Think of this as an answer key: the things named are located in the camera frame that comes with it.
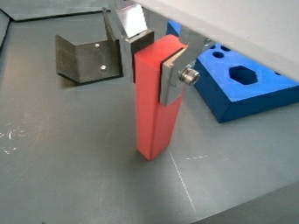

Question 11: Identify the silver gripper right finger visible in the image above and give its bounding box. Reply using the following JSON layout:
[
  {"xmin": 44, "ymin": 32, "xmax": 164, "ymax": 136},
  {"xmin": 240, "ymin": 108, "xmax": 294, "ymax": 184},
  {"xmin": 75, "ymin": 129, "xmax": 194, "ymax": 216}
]
[{"xmin": 160, "ymin": 26, "xmax": 215, "ymax": 106}]

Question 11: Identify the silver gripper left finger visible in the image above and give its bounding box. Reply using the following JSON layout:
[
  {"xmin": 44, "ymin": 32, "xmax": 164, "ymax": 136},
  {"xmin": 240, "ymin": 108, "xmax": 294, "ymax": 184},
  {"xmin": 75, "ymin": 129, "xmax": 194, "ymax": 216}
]
[{"xmin": 114, "ymin": 0, "xmax": 155, "ymax": 81}]

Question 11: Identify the red rectangular block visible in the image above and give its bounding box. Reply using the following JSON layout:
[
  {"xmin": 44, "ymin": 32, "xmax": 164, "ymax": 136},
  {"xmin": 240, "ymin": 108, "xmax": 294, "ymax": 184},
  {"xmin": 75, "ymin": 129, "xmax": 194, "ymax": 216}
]
[{"xmin": 135, "ymin": 35, "xmax": 186, "ymax": 160}]

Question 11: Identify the blue shape sorting board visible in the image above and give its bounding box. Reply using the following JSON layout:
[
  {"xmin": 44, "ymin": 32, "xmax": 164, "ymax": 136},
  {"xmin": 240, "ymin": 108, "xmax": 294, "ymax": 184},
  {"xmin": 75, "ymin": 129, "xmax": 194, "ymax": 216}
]
[{"xmin": 166, "ymin": 20, "xmax": 299, "ymax": 124}]

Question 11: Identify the black curved bracket stand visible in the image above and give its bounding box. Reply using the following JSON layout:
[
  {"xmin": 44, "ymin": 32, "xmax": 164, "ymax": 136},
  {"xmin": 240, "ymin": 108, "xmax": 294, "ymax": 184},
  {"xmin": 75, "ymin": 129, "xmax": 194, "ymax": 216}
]
[{"xmin": 55, "ymin": 9, "xmax": 123, "ymax": 85}]

